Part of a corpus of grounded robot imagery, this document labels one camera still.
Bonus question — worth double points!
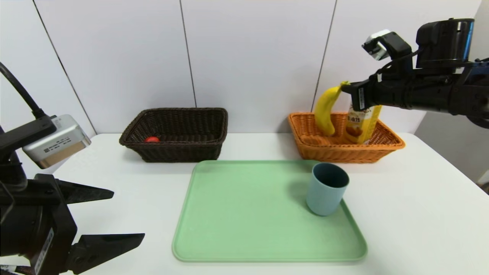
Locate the dark brown wicker basket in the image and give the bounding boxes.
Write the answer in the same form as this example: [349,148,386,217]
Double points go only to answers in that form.
[119,108,228,163]

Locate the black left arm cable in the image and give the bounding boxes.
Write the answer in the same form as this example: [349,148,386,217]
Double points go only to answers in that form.
[0,62,47,120]

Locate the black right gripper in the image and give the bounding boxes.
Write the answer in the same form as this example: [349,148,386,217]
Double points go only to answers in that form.
[340,79,396,112]

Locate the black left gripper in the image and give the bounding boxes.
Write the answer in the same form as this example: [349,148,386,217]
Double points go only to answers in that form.
[0,173,145,275]

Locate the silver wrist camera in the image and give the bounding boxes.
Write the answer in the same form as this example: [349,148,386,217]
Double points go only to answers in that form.
[362,29,414,66]
[22,114,92,169]

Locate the orange wicker basket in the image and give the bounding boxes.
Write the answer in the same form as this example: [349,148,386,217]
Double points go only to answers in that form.
[288,112,405,164]

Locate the yellow white snack carton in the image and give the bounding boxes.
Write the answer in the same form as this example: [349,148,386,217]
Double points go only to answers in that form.
[345,105,382,144]

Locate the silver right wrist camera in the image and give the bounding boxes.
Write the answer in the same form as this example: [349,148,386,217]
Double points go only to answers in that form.
[362,29,414,66]

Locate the grey blue plastic cup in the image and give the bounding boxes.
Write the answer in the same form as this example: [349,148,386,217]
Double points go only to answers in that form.
[306,163,350,217]

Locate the light green plastic tray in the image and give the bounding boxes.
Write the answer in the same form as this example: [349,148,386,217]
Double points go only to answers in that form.
[173,160,367,262]

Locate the yellow banana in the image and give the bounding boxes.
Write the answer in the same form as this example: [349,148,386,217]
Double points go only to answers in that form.
[314,81,350,137]

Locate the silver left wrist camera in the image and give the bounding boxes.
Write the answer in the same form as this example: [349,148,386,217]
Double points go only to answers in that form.
[22,114,92,169]

